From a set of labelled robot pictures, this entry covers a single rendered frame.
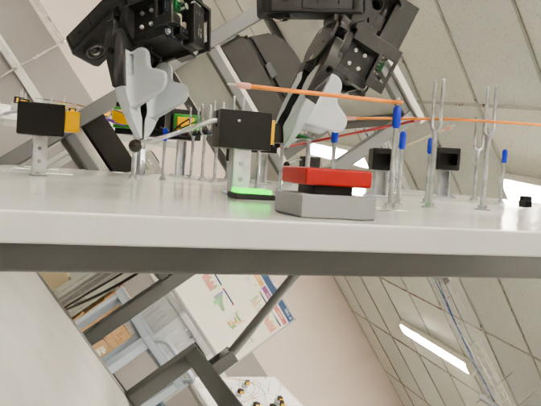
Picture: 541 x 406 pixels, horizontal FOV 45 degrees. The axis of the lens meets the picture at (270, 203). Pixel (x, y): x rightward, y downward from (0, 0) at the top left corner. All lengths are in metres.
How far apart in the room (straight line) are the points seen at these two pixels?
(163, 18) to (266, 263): 0.28
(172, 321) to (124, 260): 4.09
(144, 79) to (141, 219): 0.33
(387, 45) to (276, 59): 1.07
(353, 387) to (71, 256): 9.99
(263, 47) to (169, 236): 1.43
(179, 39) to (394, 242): 0.37
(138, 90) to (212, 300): 8.34
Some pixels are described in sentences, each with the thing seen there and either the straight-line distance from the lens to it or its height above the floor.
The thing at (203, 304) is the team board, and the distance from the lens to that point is 8.97.
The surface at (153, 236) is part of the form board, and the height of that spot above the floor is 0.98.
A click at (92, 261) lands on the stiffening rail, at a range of 0.53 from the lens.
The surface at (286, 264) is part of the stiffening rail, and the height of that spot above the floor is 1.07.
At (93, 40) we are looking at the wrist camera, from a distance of 0.78.
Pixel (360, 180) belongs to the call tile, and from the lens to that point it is 0.46.
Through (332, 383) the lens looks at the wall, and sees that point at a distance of 10.25.
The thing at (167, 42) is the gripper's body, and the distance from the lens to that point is 0.72.
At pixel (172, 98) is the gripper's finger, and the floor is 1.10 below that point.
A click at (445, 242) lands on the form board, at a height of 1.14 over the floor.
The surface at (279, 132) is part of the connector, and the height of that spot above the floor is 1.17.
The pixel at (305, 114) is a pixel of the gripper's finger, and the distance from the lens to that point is 0.70.
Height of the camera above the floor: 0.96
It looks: 13 degrees up
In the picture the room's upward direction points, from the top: 56 degrees clockwise
